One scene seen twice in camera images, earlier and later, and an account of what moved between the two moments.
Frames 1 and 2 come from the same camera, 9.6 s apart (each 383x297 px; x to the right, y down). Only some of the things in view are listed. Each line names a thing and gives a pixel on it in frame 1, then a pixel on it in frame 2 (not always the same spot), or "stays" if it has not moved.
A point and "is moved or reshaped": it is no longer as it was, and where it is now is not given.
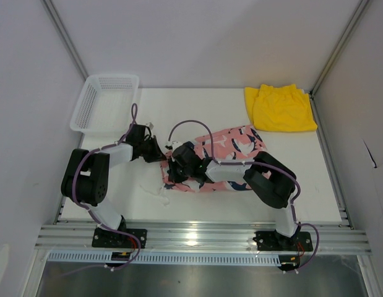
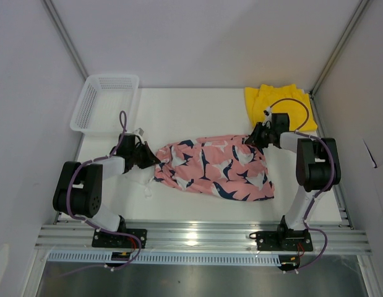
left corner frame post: [55, 18] stays
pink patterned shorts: [240, 143] is moved or reshaped
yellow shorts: [273, 108] stays
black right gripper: [173, 177] -> [254, 138]
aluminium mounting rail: [199, 236] stays
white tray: [105, 105] stays
